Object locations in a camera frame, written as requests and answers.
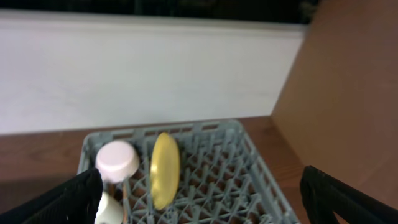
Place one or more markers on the white bowl with rice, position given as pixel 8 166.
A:
pixel 116 161

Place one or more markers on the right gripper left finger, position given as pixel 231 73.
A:
pixel 74 201

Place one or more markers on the brown cardboard panel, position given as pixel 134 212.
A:
pixel 338 107

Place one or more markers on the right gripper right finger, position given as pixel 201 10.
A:
pixel 324 197

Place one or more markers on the wooden chopstick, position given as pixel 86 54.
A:
pixel 125 213

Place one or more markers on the grey dishwasher rack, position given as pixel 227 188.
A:
pixel 223 178

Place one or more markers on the white cup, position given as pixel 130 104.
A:
pixel 109 211

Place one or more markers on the yellow-green plate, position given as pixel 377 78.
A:
pixel 164 171

